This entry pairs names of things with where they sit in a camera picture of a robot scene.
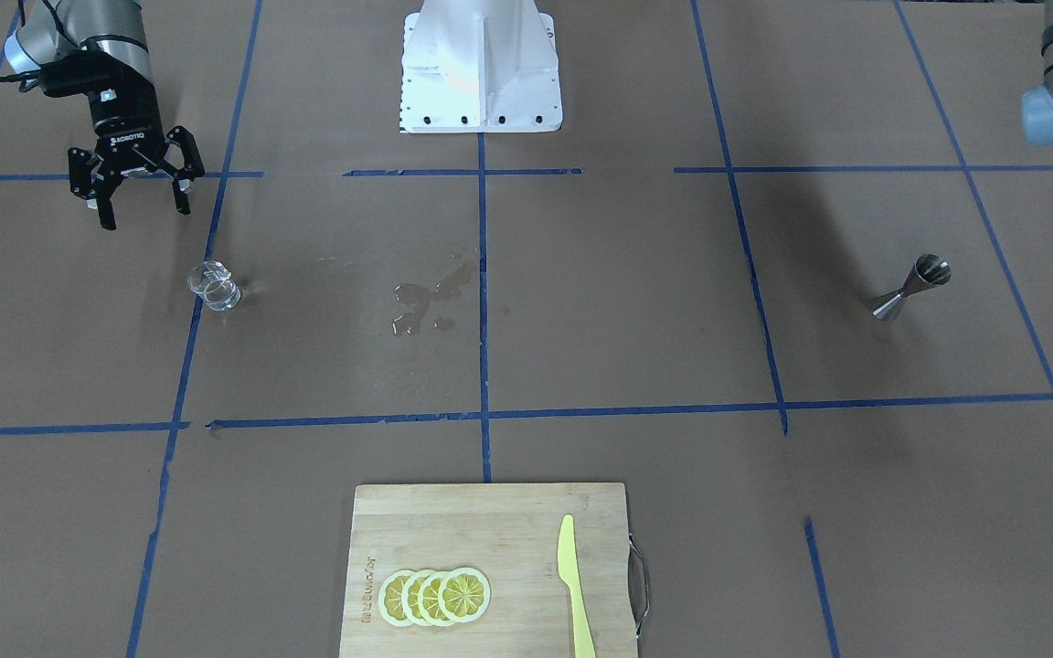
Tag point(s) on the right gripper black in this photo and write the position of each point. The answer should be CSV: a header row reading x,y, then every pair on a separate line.
x,y
127,117

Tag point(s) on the clear glass measuring cup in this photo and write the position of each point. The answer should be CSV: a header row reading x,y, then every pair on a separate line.
x,y
211,282

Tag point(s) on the steel double jigger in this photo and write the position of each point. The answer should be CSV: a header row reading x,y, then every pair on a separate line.
x,y
928,272

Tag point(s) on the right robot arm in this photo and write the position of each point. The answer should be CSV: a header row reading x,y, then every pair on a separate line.
x,y
98,49

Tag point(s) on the brown paper table cover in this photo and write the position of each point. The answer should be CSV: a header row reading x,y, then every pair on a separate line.
x,y
673,291

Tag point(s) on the bamboo cutting board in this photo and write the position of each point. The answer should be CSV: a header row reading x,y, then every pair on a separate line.
x,y
509,531

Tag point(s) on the yellow plastic knife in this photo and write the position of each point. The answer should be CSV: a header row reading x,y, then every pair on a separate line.
x,y
569,574

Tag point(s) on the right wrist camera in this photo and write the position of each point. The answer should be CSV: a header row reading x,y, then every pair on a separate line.
x,y
81,71

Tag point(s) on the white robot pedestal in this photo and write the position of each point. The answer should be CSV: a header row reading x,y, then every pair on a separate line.
x,y
480,67

